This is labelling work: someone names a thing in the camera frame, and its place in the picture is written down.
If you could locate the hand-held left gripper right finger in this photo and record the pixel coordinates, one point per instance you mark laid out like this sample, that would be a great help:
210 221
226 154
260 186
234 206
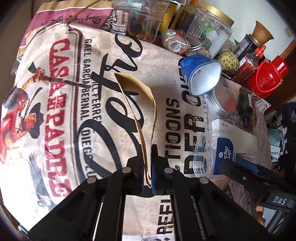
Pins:
155 180

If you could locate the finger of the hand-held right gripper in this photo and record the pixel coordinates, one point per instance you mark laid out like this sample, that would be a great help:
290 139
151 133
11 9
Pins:
245 175
247 163

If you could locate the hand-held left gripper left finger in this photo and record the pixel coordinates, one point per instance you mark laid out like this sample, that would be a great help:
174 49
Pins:
136 176

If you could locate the clear plastic cup blue label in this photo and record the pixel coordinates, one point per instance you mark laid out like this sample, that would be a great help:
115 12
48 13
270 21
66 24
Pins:
223 150

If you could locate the white cardboard box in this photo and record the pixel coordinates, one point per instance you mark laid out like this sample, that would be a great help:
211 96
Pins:
235 136

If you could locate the person's right hand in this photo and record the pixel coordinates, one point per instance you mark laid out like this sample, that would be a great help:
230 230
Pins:
259 214

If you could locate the light blue plastic bag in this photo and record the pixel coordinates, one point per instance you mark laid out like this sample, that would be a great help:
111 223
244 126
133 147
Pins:
275 139

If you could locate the black clothes pile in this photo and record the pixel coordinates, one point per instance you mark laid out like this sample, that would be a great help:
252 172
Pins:
288 139

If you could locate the small dark green bottle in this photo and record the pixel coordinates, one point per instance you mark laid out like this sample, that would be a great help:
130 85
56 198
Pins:
245 104

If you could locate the round metal tin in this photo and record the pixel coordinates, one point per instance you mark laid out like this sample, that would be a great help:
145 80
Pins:
222 102

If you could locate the red thermos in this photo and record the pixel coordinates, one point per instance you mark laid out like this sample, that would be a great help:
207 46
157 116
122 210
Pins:
266 78

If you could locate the printed tablecloth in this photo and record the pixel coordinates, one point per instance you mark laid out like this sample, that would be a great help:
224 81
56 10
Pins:
69 115

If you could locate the red sauce bottle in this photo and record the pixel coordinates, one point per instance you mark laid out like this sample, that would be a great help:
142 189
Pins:
248 64

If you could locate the green custard apple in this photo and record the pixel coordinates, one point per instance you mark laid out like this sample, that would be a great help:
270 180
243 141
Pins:
227 61

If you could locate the dark wooden door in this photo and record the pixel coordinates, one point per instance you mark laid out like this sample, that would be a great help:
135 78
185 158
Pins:
290 60

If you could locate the blue paper cup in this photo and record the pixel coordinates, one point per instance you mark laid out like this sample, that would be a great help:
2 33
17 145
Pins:
187 67

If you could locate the brown clay vase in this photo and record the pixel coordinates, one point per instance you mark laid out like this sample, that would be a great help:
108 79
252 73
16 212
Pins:
261 32

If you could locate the small clear lying jar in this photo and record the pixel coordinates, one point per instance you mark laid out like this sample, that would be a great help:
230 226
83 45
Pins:
173 41

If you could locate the gold lid plastic jar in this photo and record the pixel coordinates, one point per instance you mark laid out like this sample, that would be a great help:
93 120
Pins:
203 27

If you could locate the clear plastic jar dark contents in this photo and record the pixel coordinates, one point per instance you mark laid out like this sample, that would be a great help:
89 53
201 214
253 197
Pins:
143 25

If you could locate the yellow label bottle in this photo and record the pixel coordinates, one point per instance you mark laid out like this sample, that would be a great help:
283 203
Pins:
171 16

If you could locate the wall light switch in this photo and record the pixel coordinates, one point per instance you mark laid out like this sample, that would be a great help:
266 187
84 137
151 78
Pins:
287 31

